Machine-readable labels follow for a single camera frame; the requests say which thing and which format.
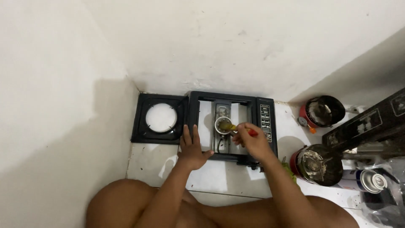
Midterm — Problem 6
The person's left hand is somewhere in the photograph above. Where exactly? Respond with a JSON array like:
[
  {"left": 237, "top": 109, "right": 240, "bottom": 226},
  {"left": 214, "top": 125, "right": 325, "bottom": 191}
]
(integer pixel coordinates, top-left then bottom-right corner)
[{"left": 177, "top": 124, "right": 215, "bottom": 172}]

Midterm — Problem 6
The person's right hand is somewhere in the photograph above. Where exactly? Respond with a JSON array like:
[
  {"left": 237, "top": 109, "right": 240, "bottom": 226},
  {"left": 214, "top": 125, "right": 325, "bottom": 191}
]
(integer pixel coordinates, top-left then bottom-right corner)
[{"left": 232, "top": 122, "right": 276, "bottom": 163}]

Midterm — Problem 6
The red-handled cleaning brush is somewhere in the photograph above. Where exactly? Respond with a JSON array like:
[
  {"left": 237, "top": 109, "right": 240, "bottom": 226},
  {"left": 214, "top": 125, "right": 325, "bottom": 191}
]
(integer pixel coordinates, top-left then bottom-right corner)
[{"left": 221, "top": 122, "right": 259, "bottom": 137}]

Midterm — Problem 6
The black portable gas stove body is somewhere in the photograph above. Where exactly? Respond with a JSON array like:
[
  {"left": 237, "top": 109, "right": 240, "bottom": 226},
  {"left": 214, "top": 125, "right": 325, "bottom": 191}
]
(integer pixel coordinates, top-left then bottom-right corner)
[{"left": 185, "top": 91, "right": 278, "bottom": 171}]

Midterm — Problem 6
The round white burner head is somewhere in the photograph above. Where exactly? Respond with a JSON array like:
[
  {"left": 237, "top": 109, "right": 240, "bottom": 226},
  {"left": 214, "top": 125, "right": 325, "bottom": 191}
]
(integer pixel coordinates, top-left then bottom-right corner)
[{"left": 214, "top": 116, "right": 234, "bottom": 136}]

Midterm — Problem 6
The green cloth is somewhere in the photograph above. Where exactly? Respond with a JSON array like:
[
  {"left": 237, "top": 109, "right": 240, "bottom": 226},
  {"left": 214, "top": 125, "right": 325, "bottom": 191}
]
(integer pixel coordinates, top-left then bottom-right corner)
[{"left": 281, "top": 161, "right": 298, "bottom": 185}]

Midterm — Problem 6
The red camping stove windshield burner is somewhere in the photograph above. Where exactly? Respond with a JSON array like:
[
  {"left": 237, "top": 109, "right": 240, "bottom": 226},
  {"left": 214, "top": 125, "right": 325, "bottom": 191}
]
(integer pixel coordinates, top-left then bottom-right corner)
[
  {"left": 299, "top": 95, "right": 346, "bottom": 129},
  {"left": 289, "top": 144, "right": 344, "bottom": 187}
]

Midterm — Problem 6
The black stove top plate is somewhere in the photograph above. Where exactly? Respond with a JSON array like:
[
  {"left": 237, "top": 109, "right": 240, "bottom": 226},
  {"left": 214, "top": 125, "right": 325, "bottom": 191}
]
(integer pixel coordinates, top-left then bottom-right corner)
[{"left": 131, "top": 92, "right": 190, "bottom": 145}]

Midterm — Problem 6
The black printed cardboard box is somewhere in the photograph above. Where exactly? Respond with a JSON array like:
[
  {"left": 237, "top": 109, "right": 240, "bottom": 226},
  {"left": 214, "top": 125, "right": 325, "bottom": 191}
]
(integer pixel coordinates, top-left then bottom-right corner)
[{"left": 322, "top": 87, "right": 405, "bottom": 159}]

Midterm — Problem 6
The silver blue gas canister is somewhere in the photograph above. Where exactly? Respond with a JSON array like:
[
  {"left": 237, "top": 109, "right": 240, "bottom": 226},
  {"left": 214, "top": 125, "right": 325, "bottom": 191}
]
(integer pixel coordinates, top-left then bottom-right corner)
[{"left": 337, "top": 169, "right": 388, "bottom": 194}]

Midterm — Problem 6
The person's left leg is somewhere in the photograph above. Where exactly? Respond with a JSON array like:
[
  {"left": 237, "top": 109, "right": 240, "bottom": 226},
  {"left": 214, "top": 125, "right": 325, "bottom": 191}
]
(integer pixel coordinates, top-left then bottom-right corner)
[{"left": 85, "top": 179, "right": 203, "bottom": 228}]

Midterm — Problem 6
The clear plastic bag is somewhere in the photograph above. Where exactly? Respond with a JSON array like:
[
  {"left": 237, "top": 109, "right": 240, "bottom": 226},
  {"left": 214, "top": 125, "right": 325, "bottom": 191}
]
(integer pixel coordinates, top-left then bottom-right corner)
[{"left": 359, "top": 157, "right": 405, "bottom": 228}]

